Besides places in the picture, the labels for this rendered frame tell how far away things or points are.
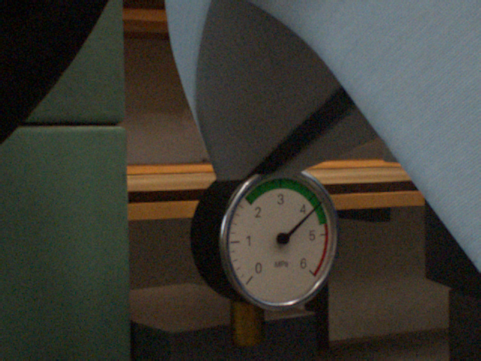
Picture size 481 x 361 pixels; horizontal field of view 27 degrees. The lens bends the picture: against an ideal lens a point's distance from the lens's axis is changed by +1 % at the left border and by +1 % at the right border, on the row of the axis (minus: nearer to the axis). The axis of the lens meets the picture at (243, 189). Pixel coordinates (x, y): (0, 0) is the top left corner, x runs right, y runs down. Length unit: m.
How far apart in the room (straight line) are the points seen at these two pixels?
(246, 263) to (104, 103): 0.10
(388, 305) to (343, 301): 0.19
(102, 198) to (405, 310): 3.11
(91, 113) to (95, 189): 0.03
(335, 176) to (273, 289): 2.34
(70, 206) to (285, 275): 0.10
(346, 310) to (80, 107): 2.98
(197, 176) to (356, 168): 0.54
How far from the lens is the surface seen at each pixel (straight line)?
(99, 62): 0.45
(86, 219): 0.45
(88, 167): 0.44
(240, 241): 0.41
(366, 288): 3.43
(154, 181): 2.52
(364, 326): 3.45
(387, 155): 0.73
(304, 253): 0.43
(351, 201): 2.77
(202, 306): 0.49
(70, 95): 0.44
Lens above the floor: 0.70
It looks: 3 degrees down
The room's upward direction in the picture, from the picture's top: 1 degrees counter-clockwise
